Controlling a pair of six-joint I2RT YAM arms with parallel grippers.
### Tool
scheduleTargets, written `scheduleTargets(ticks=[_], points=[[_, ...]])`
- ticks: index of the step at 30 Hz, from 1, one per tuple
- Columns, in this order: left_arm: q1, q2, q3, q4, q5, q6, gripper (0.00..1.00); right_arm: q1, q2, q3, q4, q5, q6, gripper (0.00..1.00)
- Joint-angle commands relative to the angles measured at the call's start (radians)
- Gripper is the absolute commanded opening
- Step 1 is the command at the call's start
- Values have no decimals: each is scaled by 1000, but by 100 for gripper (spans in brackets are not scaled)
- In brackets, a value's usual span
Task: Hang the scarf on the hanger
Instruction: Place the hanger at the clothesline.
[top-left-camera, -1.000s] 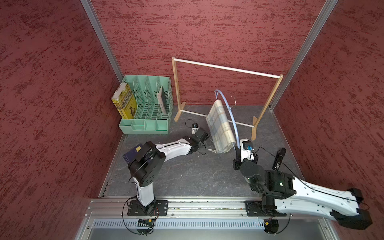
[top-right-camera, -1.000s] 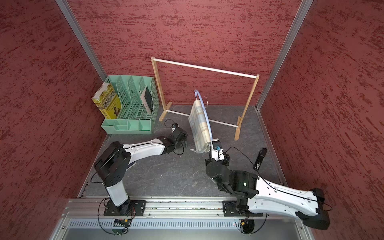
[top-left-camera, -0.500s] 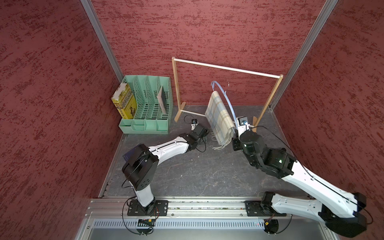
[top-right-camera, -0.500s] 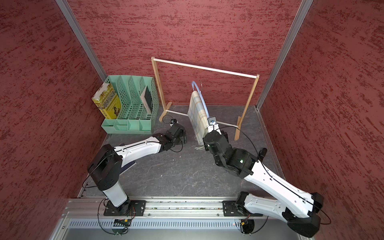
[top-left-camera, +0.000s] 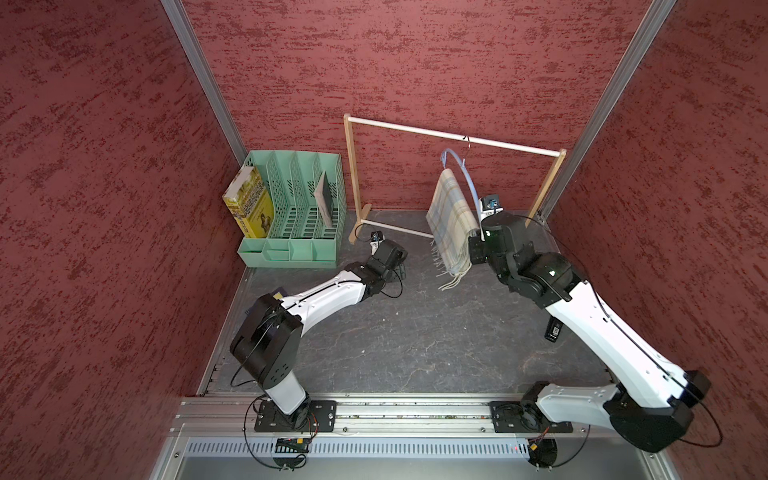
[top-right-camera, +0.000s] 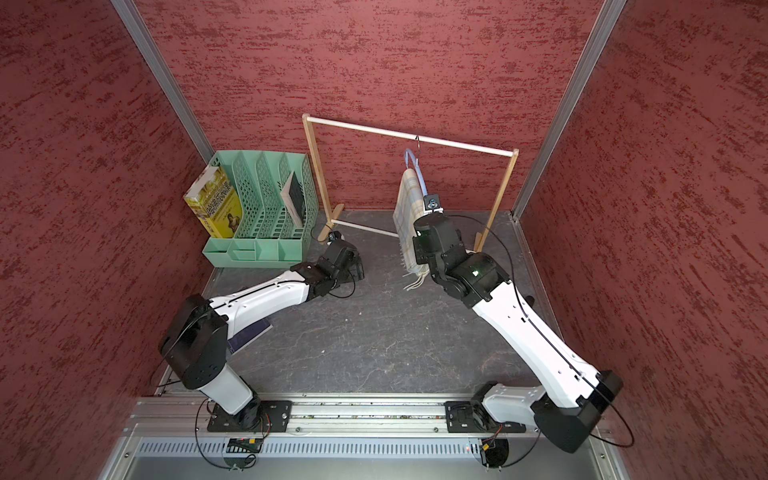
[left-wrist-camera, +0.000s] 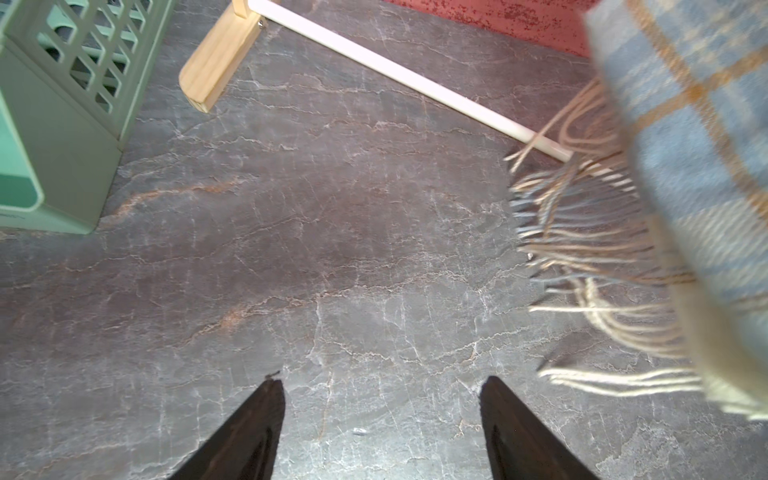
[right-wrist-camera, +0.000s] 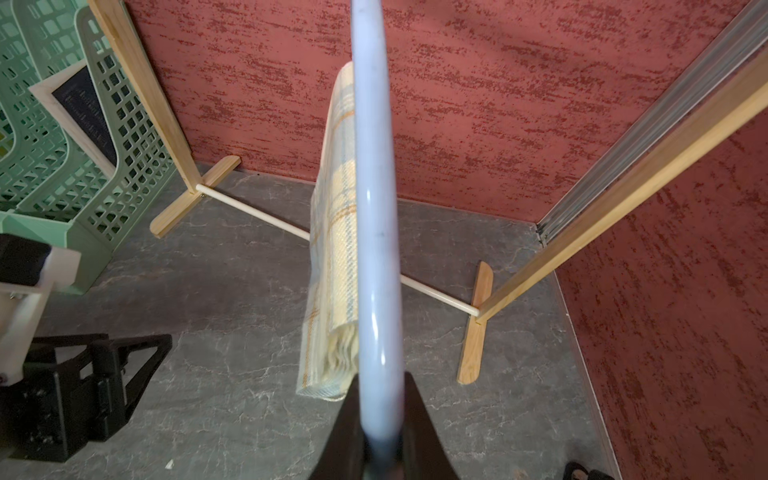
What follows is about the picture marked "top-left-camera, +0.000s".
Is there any light blue clothes hanger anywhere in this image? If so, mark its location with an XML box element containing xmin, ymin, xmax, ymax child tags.
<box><xmin>440</xmin><ymin>148</ymin><xmax>482</xmax><ymax>224</ymax></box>

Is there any green plastic file organizer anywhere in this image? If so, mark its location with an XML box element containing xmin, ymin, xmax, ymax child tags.
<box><xmin>238</xmin><ymin>150</ymin><xmax>347</xmax><ymax>270</ymax></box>

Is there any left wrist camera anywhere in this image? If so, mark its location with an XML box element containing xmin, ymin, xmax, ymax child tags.
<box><xmin>370</xmin><ymin>230</ymin><xmax>385</xmax><ymax>245</ymax></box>

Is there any dark thin book in organizer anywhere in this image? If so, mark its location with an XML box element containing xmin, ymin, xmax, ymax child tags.
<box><xmin>313</xmin><ymin>172</ymin><xmax>333</xmax><ymax>229</ymax></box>

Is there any plaid beige blue scarf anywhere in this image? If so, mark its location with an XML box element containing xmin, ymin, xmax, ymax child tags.
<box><xmin>426</xmin><ymin>168</ymin><xmax>479</xmax><ymax>291</ymax></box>

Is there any yellow book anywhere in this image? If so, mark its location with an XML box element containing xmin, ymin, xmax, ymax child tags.
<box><xmin>222</xmin><ymin>166</ymin><xmax>274</xmax><ymax>238</ymax></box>

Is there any black handheld device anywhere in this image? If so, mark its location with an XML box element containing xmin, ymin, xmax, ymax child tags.
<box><xmin>544</xmin><ymin>316</ymin><xmax>563</xmax><ymax>343</ymax></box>

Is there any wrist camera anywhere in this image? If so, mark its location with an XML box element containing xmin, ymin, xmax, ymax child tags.
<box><xmin>480</xmin><ymin>194</ymin><xmax>503</xmax><ymax>219</ymax></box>
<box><xmin>370</xmin><ymin>230</ymin><xmax>385</xmax><ymax>245</ymax></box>

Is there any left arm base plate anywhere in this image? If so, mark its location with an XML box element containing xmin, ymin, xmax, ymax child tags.
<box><xmin>253</xmin><ymin>400</ymin><xmax>337</xmax><ymax>434</ymax></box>

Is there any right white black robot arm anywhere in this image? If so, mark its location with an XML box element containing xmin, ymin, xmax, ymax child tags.
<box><xmin>469</xmin><ymin>210</ymin><xmax>711</xmax><ymax>453</ymax></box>

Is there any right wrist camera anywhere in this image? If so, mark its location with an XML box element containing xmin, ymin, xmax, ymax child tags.
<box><xmin>480</xmin><ymin>194</ymin><xmax>503</xmax><ymax>219</ymax></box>

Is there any aluminium rail frame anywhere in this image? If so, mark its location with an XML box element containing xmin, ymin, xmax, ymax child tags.
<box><xmin>150</xmin><ymin>393</ymin><xmax>678</xmax><ymax>479</ymax></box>

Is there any wooden clothes rack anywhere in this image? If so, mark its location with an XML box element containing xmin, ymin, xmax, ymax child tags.
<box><xmin>343</xmin><ymin>113</ymin><xmax>567</xmax><ymax>244</ymax></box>

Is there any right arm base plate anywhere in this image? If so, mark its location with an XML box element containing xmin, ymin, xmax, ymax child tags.
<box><xmin>489</xmin><ymin>401</ymin><xmax>574</xmax><ymax>436</ymax></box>

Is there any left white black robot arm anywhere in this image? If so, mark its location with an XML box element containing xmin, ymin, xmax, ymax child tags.
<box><xmin>230</xmin><ymin>240</ymin><xmax>407</xmax><ymax>422</ymax></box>

